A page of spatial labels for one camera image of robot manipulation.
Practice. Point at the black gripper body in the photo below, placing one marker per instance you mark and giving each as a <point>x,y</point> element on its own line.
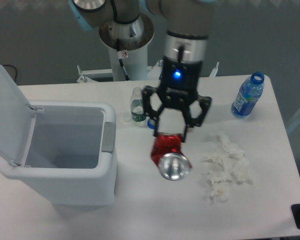
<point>178,85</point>

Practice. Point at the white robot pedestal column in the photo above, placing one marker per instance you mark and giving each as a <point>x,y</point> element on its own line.
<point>127,46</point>

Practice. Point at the white trash can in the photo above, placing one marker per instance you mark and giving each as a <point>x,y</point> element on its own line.
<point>72,158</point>

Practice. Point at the white pedestal base frame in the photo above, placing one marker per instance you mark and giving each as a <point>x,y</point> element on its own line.
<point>106,75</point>

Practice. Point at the clear plastic bottle green label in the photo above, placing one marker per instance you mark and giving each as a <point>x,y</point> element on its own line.
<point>136,107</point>

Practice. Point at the crushed red soda can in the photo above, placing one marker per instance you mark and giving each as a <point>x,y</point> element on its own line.
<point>166,154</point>

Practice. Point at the blue bottle cap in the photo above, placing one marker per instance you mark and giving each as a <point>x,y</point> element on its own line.
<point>151,123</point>

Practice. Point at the blue plastic bottle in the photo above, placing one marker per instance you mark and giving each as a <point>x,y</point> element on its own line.
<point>249,93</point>

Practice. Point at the crumpled white tissue paper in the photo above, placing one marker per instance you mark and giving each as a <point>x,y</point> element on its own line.
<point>228,165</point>

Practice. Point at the white bottle cap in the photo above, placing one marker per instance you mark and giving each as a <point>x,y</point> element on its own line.
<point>126,118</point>

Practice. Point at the white trash can lid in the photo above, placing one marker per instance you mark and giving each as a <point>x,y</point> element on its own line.
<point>17,121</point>

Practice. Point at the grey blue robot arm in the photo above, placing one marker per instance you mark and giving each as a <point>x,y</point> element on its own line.
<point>189,24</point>

